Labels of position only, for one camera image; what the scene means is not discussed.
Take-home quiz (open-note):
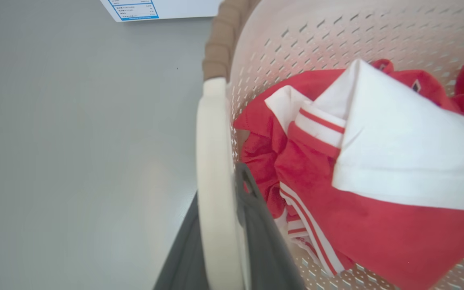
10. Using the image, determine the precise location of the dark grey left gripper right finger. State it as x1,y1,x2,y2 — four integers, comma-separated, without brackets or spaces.
235,162,307,290

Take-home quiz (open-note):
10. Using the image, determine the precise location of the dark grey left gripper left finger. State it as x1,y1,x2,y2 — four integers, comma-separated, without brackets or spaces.
153,193,209,290

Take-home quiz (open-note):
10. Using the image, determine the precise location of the white perforated plastic laundry basket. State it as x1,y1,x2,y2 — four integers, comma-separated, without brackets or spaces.
195,0,464,290

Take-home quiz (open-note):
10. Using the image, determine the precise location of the red and white garment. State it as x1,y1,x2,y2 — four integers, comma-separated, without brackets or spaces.
233,58,464,290

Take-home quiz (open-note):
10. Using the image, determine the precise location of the white washing machine with label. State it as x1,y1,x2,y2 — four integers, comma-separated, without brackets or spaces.
100,0,224,23

